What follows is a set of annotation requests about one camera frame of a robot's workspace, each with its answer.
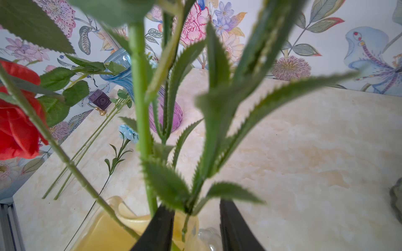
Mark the blue carnation stem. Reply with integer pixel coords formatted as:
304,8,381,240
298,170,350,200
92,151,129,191
65,124,138,251
143,1,354,238

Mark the red rose stem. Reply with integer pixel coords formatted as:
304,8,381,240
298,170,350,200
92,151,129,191
1,60,91,161

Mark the purple perfume bottle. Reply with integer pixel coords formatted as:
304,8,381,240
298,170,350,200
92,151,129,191
89,90,112,116

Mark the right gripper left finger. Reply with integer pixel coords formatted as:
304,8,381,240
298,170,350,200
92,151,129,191
131,205,175,251

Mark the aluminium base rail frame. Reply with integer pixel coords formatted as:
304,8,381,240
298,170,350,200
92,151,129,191
1,202,25,251

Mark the blue purple glass vase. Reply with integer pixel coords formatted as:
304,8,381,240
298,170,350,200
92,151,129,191
99,47,184,134

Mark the pink rose blue carnation bouquet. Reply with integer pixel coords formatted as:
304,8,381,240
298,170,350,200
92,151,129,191
0,0,195,239

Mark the light blue rose stem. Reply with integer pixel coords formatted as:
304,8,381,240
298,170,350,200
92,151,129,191
42,89,133,200

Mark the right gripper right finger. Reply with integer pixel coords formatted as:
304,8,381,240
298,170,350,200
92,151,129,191
219,199,265,251

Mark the yellow ruffled glass vase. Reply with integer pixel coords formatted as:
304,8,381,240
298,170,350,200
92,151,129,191
67,196,224,251

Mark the clear ribbed glass vase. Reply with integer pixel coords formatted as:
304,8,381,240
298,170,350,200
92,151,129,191
389,178,402,223

